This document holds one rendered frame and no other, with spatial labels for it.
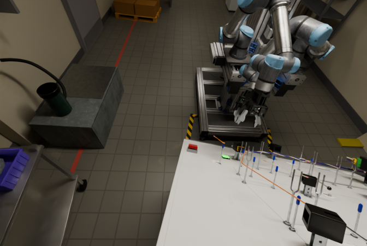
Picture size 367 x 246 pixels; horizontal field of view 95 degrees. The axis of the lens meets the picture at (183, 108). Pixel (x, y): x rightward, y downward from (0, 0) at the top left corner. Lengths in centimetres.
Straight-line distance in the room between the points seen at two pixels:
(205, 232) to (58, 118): 191
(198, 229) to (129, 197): 163
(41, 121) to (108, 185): 93
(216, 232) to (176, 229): 9
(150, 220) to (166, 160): 61
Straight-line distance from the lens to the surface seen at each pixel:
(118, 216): 202
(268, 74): 81
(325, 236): 49
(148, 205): 199
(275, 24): 107
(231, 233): 46
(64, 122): 208
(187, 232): 42
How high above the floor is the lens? 195
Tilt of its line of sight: 50 degrees down
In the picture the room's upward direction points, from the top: 7 degrees clockwise
